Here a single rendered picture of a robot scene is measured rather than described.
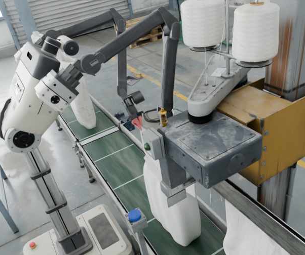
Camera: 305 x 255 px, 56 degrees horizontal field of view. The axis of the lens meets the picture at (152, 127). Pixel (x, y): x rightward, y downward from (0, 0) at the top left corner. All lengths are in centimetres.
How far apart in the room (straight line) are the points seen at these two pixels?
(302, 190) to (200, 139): 188
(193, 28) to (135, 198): 136
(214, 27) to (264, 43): 24
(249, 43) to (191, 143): 35
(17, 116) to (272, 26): 106
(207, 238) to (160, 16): 127
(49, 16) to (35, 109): 717
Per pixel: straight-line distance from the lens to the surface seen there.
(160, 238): 188
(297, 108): 118
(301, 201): 265
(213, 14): 112
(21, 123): 143
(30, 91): 133
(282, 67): 118
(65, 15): 854
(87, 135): 294
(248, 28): 95
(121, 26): 171
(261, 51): 96
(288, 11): 113
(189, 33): 115
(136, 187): 220
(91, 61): 117
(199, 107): 99
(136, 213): 139
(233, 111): 108
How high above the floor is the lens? 189
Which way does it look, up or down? 32 degrees down
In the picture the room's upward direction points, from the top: 10 degrees counter-clockwise
